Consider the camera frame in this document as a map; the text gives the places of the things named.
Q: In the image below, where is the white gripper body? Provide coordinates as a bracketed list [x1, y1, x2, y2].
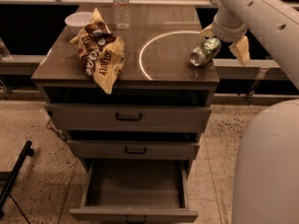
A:
[211, 4, 247, 43]

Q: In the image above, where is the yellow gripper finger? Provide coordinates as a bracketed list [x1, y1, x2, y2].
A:
[229, 35, 250, 65]
[199, 24, 215, 38]

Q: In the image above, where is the green soda can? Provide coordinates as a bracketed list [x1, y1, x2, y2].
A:
[190, 37, 221, 67]

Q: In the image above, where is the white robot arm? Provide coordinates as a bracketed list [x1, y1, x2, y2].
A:
[211, 0, 299, 224]

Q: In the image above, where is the grey drawer cabinet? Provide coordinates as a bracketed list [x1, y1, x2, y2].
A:
[31, 4, 221, 173]

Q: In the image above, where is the grey top drawer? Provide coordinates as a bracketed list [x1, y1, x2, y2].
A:
[45, 104, 210, 133]

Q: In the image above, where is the grey middle drawer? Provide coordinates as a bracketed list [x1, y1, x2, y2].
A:
[67, 140, 200, 160]

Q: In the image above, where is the grey open bottom drawer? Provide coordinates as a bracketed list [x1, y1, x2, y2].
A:
[70, 160, 198, 224]

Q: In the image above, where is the clear plastic water bottle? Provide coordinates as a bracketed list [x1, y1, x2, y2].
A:
[113, 0, 130, 30]

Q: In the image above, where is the yellow brown chip bag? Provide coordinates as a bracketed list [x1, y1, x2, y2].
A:
[69, 8, 124, 94]

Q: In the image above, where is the white bowl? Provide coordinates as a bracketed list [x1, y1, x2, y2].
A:
[64, 11, 93, 35]

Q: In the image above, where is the clear cup at left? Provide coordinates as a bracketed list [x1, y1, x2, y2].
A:
[0, 37, 12, 61]

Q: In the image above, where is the black left base leg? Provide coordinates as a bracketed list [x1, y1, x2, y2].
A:
[0, 141, 35, 217]

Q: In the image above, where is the black top drawer handle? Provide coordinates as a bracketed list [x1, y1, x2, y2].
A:
[115, 113, 142, 121]

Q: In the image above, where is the black drawer handle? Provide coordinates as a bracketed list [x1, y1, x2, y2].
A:
[125, 147, 147, 155]
[115, 113, 142, 121]

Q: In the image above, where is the black middle drawer handle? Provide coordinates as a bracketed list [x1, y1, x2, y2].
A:
[125, 147, 147, 155]

